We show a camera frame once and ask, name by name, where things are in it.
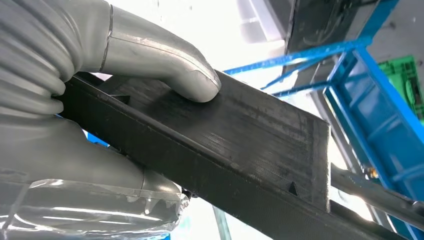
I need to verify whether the shiny steel bar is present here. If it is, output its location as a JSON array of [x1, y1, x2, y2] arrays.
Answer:
[[330, 162, 424, 231]]

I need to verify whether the blue metal shelf rack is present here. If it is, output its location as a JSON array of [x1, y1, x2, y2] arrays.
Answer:
[[223, 0, 424, 240]]

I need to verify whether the green plastic crate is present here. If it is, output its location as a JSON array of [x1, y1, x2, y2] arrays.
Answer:
[[378, 55, 424, 123]]

